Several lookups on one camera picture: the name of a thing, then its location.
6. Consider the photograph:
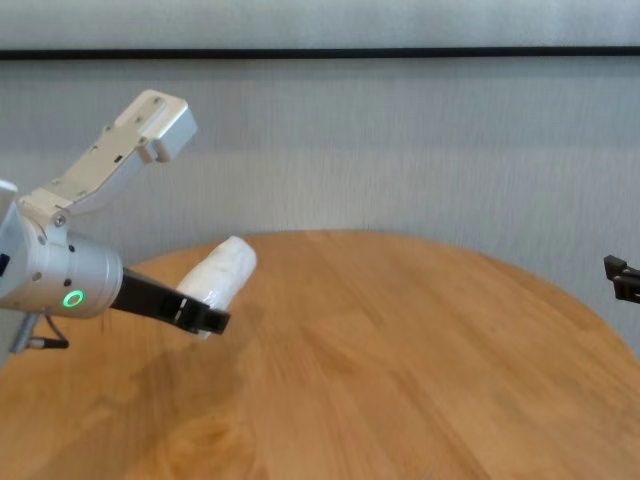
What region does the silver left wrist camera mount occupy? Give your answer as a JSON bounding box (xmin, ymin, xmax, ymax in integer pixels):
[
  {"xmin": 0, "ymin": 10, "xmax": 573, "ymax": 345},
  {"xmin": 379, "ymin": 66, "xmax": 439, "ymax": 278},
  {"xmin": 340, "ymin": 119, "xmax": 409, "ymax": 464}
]
[{"xmin": 18, "ymin": 89, "xmax": 200, "ymax": 231}]

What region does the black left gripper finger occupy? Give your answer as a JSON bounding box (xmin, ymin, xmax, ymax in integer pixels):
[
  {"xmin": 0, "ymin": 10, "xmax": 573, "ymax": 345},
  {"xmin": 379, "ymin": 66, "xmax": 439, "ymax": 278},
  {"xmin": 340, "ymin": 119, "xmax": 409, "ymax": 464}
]
[{"xmin": 172, "ymin": 293, "xmax": 232, "ymax": 337}]

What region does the white plastic-wrapped sandbag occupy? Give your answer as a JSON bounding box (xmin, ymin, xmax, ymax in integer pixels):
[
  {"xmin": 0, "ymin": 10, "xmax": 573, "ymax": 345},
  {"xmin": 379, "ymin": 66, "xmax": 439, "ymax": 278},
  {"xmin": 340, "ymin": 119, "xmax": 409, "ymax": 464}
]
[{"xmin": 175, "ymin": 237, "xmax": 258, "ymax": 342}]

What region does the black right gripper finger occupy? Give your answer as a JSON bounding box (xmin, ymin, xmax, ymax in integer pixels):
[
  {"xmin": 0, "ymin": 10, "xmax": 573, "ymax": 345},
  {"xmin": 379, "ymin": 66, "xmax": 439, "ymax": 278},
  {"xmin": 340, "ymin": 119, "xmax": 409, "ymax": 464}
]
[{"xmin": 603, "ymin": 253, "xmax": 640, "ymax": 305}]

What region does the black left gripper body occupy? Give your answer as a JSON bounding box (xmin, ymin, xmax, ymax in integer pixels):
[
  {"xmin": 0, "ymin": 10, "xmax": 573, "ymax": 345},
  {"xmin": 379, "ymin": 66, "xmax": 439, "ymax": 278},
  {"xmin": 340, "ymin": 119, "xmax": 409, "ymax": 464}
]
[{"xmin": 109, "ymin": 267, "xmax": 182, "ymax": 325}]

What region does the left arm cable with connector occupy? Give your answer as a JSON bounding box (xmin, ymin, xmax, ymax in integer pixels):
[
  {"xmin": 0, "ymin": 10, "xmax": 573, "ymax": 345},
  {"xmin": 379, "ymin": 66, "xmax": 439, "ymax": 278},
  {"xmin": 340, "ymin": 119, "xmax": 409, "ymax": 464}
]
[{"xmin": 10, "ymin": 312, "xmax": 70, "ymax": 355}]

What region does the black wall rail strip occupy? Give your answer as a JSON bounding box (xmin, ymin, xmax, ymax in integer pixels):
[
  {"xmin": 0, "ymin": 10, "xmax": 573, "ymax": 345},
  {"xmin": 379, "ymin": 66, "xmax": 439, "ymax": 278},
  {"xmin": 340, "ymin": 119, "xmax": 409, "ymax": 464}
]
[{"xmin": 0, "ymin": 46, "xmax": 640, "ymax": 62}]

